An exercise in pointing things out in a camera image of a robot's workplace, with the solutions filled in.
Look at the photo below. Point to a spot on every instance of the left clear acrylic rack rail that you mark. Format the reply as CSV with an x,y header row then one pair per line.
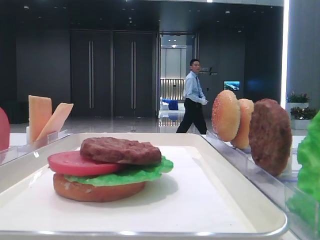
x,y
15,152

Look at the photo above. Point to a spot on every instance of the walking man in blue shirt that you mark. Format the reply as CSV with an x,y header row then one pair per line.
x,y
194,100

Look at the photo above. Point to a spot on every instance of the upright brown meat patty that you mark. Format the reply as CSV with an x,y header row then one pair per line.
x,y
270,136

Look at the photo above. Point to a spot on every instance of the brown meat patty on tray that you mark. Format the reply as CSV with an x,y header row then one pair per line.
x,y
120,151

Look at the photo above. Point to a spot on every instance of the wall display screen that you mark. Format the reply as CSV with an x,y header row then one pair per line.
x,y
231,85

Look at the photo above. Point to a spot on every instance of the upright green lettuce leaf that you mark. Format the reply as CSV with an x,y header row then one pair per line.
x,y
308,165

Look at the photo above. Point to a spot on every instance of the potted plants in white planter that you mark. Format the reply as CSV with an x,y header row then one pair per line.
x,y
297,106

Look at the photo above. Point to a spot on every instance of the upright orange cheese slice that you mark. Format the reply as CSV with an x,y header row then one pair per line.
x,y
40,111

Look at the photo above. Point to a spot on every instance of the sesame top bun upright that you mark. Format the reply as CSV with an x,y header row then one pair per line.
x,y
225,117

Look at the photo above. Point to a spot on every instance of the red tomato slice on tray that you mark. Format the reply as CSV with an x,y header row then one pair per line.
x,y
72,163

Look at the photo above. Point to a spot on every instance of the white rectangular metal tray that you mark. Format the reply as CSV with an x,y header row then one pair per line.
x,y
204,197

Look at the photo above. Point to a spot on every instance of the bottom bun half on tray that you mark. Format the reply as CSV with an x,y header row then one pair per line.
x,y
90,193

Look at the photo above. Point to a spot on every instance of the dark double door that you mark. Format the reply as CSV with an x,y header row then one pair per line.
x,y
113,73

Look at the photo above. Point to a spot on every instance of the green lettuce leaf on tray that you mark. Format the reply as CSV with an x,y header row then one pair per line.
x,y
130,175

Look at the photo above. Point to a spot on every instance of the orange cheese slice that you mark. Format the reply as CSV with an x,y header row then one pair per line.
x,y
40,111
57,120

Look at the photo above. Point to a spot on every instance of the right clear acrylic rack rail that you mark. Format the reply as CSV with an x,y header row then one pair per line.
x,y
278,189

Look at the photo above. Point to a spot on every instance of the upright red tomato slice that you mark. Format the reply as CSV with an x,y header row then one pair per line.
x,y
4,130

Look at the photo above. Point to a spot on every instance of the clear acrylic rack rail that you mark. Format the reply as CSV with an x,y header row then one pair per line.
x,y
15,152
278,189

